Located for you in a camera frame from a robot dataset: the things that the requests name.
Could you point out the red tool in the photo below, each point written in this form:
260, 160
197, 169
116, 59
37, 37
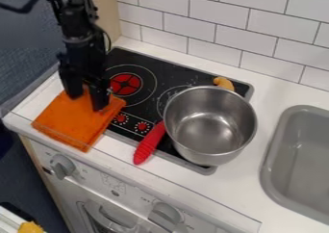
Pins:
148, 145

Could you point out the yellow toy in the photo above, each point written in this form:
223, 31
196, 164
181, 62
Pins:
225, 82

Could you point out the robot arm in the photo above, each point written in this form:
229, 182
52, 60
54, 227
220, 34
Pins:
75, 15

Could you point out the toy sink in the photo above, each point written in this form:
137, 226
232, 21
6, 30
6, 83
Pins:
300, 166

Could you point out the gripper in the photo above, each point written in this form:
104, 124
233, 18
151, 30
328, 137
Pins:
83, 58

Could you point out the orange cloth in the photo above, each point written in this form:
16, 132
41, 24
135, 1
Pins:
70, 123

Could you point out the toy stove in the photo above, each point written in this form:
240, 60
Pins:
148, 82

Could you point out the silver pot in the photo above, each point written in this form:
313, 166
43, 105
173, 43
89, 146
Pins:
210, 127

